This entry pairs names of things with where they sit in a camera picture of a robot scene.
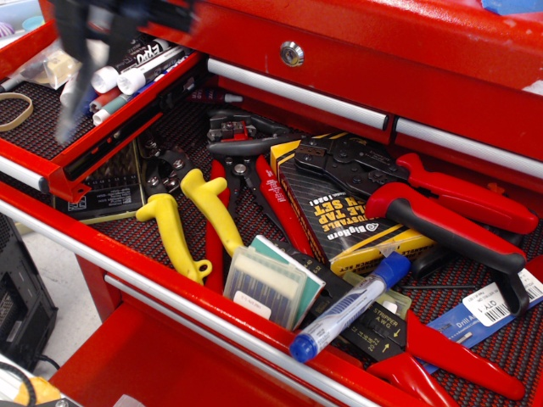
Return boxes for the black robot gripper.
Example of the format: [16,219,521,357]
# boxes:
[53,1,195,142]

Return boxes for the small open red drawer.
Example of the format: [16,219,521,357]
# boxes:
[0,16,208,204]

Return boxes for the clear plastic bag with parts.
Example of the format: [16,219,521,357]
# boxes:
[1,40,81,92]

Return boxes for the black Expo marker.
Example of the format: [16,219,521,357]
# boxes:
[91,39,171,94]

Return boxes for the white capped red marker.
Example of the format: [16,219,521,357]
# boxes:
[59,75,80,108]

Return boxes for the tan rubber band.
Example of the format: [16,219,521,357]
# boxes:
[0,92,35,133]

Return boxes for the red threadlocker tube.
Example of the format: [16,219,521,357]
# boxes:
[186,88,244,103]

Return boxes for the black drill bit index box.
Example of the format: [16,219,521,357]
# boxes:
[53,142,145,225]

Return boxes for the silver cylinder lock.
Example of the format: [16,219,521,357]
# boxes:
[280,41,305,68]

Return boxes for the black electronic device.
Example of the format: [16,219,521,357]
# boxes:
[1,215,58,371]

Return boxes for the clear plastic drill bit case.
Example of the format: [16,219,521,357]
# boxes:
[223,247,306,330]

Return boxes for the yellow black tap wrench box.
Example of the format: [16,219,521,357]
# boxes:
[271,141,435,276]

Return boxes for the red tool chest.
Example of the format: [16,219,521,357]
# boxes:
[1,1,542,406]

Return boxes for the blue capped white marker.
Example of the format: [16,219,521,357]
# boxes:
[289,252,411,363]

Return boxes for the yellow handled tin snips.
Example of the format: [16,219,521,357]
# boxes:
[136,142,244,285]

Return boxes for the black automatic wire stripper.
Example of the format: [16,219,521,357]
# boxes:
[207,109,308,157]

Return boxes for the red handled wire stripper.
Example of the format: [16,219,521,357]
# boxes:
[204,153,316,294]

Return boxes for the red handled crimping tool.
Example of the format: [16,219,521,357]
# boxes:
[294,133,539,316]

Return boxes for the red handled stripper pliers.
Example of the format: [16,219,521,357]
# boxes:
[339,303,525,406]

